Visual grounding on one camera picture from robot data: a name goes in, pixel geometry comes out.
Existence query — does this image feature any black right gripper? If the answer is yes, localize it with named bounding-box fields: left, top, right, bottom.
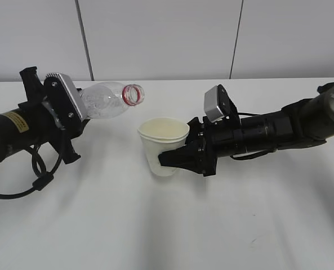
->
left=158, top=117, right=242, bottom=177

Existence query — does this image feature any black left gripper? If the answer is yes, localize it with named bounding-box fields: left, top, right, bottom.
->
left=19, top=66, right=88, bottom=164

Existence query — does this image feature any white paper cup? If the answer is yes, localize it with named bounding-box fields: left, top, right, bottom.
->
left=137, top=117, right=190, bottom=177

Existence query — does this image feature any Nongfu Spring water bottle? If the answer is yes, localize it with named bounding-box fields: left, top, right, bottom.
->
left=80, top=82, right=145, bottom=119

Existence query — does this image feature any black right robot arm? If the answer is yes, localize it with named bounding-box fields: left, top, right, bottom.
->
left=158, top=82, right=334, bottom=177

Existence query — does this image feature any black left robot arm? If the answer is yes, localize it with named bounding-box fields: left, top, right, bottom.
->
left=0, top=66, right=88, bottom=164

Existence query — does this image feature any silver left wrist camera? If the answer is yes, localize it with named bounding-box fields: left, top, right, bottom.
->
left=43, top=73, right=87, bottom=129

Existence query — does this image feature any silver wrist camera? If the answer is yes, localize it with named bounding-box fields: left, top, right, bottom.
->
left=43, top=73, right=87, bottom=129
left=204, top=84, right=240, bottom=125

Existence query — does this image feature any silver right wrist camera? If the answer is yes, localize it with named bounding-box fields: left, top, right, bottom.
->
left=204, top=84, right=240, bottom=125

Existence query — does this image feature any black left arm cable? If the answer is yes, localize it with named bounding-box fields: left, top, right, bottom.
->
left=0, top=134, right=69, bottom=200

